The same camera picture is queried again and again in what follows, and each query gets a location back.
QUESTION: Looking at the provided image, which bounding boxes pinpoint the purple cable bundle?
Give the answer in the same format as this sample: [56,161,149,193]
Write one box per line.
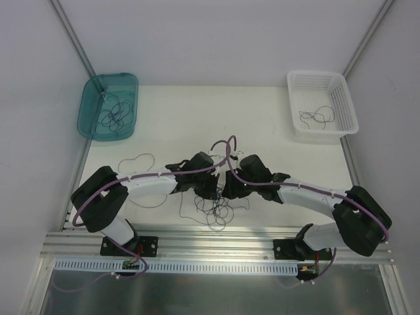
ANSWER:
[178,193,252,232]

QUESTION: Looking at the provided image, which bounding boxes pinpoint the long dark cable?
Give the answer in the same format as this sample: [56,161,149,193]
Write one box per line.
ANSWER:
[117,152,165,209]

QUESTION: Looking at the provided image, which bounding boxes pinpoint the thin black cable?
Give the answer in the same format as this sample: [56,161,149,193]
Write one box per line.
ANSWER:
[299,105,335,131]
[94,93,134,134]

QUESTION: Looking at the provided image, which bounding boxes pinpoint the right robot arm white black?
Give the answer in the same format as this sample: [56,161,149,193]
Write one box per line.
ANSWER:
[222,154,392,261]

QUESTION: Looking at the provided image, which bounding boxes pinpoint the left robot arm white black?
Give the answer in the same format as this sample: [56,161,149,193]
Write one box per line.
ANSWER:
[71,152,226,255]

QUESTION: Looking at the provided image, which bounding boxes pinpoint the white perforated plastic basket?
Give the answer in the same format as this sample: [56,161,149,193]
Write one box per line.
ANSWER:
[287,70,359,144]

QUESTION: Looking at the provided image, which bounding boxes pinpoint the teal plastic bin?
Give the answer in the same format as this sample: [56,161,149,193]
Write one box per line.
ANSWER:
[77,73,139,142]

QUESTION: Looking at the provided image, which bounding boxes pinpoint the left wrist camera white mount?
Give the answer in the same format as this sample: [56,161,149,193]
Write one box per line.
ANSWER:
[209,154,226,177]

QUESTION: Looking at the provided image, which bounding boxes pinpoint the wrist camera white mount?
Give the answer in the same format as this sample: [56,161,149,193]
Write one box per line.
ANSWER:
[229,150,245,162]
[209,154,226,177]

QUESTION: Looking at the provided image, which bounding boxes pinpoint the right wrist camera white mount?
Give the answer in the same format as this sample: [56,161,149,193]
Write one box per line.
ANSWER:
[229,150,245,162]

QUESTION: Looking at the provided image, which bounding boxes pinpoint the aluminium mounting rail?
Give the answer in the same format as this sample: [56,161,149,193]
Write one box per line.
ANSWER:
[41,224,394,265]

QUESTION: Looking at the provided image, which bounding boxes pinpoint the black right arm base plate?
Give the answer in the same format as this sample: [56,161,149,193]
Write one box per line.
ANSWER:
[273,239,332,261]

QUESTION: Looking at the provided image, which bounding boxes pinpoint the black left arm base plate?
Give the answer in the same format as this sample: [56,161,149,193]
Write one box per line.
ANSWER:
[100,236,159,257]

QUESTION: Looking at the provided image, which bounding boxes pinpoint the white slotted cable duct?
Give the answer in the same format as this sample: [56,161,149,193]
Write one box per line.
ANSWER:
[54,258,298,277]

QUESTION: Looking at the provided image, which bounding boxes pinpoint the left aluminium frame post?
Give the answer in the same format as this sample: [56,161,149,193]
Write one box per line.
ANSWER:
[48,0,96,77]

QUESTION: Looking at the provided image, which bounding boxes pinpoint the aluminium frame post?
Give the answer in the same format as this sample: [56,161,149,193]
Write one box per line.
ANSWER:
[343,0,397,79]
[48,0,96,77]

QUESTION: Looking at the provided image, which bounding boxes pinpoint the right aluminium frame post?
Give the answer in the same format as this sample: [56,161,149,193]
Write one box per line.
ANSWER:
[343,0,397,79]

